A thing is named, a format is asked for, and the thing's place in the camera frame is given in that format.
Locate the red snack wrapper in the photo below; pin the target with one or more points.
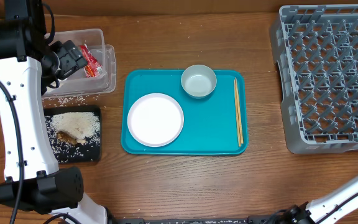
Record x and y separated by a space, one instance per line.
93 68

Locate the black rectangular tray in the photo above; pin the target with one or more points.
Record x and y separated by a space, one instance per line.
67 153

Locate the teal serving tray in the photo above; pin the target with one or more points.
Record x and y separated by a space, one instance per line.
210 127

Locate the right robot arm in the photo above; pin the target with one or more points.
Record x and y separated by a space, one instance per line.
328 209

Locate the wooden chopstick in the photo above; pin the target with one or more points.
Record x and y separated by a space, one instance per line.
241 116
238 115

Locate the clear plastic bin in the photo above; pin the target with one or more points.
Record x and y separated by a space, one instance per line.
79 83

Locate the large white plate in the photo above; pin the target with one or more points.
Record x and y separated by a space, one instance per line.
155 120

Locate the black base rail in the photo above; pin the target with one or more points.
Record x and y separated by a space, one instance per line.
258 219

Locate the pile of white rice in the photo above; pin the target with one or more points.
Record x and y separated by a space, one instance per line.
80 125

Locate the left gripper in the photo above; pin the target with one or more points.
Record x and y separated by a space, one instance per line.
71 55

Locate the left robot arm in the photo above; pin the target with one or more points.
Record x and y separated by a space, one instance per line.
31 62

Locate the grey saucer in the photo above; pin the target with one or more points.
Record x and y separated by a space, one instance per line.
198 81

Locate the grey dish rack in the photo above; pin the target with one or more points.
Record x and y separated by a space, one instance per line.
315 48

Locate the brown food scrap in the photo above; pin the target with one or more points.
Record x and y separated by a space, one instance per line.
67 138

